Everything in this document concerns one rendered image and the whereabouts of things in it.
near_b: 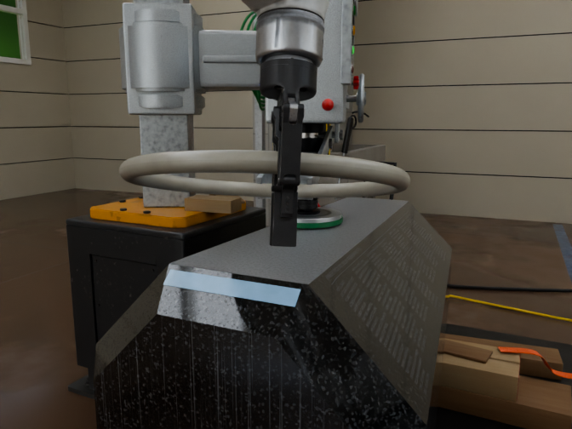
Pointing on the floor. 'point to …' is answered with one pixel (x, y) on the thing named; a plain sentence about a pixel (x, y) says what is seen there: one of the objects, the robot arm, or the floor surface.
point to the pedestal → (130, 269)
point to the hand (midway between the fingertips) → (283, 220)
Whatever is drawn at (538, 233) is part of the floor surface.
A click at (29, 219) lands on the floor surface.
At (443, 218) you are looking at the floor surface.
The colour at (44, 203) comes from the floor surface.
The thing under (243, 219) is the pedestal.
